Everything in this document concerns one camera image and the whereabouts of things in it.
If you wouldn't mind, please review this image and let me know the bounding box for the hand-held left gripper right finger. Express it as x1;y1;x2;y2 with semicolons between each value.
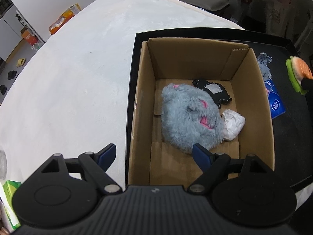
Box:
187;143;274;196

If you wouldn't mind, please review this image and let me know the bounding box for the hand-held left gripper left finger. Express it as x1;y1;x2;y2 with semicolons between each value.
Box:
41;143;123;196

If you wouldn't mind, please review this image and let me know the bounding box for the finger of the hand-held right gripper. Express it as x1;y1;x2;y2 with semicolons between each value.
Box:
302;78;313;96

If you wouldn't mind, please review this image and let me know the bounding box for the hamburger plush toy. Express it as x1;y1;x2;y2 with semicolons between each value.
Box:
286;56;313;95

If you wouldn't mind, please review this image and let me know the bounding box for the grey fluffy plush toy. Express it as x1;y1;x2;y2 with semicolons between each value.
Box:
161;84;227;155

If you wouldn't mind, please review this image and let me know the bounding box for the white wad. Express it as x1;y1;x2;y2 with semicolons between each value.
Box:
222;110;246;141

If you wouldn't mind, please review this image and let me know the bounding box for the shallow black tray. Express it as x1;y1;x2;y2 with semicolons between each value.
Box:
126;27;313;194

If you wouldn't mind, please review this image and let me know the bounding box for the black felt plush toy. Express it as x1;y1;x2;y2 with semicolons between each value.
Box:
192;79;233;108

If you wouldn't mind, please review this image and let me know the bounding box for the brown cardboard box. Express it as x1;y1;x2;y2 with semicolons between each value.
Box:
127;38;275;187

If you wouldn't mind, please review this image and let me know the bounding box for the blue packet plush toy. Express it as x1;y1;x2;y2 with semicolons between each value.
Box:
257;52;286;120

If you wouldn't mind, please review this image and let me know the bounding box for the beige tote bag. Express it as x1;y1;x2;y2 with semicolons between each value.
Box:
265;0;313;42

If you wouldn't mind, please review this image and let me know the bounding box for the green tissue pack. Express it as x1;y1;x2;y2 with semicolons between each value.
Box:
2;180;23;230

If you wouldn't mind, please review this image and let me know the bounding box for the small orange box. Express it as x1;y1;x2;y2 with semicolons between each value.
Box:
21;27;39;46

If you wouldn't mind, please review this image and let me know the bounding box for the orange tissue box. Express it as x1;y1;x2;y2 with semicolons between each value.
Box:
48;4;82;35

